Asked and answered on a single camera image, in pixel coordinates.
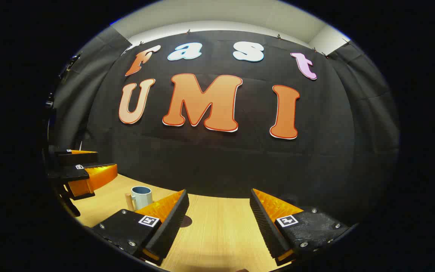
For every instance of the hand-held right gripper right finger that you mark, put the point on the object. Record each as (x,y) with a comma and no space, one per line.
(266,230)

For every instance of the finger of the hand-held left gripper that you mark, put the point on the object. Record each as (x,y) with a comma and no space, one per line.
(77,158)
(70,173)

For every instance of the dark brown round coaster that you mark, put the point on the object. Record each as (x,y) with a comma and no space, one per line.
(185,221)

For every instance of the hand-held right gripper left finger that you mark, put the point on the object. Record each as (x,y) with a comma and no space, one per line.
(172,230)

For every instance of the black backdrop cloth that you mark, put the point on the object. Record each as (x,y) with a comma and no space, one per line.
(217,162)

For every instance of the light wooden desktop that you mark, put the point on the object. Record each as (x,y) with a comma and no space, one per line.
(217,234)

